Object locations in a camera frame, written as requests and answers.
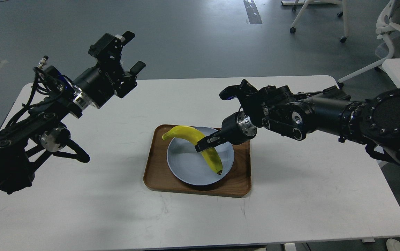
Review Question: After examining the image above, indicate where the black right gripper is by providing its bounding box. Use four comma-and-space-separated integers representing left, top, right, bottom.
195, 113, 257, 153

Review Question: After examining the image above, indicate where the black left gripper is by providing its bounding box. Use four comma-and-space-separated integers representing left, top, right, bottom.
73, 31, 146, 109

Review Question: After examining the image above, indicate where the yellow banana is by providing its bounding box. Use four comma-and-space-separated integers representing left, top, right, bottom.
162, 125, 223, 175

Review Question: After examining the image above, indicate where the light blue plate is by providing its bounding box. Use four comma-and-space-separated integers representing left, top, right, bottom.
162, 126, 234, 185

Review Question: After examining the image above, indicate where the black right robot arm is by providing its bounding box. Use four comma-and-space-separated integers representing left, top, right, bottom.
195, 79, 400, 166

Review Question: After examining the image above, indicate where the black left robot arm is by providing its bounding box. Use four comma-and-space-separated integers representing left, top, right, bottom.
0, 31, 146, 195

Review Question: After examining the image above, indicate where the brown wooden tray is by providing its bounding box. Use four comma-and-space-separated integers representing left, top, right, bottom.
143, 124, 251, 198

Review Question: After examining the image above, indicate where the white rolling chair base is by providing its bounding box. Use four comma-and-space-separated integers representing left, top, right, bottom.
281, 0, 349, 44

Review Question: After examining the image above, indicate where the white shoe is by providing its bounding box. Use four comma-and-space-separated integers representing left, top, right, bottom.
386, 238, 400, 251

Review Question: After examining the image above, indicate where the white office chair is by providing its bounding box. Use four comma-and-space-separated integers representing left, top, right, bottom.
337, 0, 400, 85

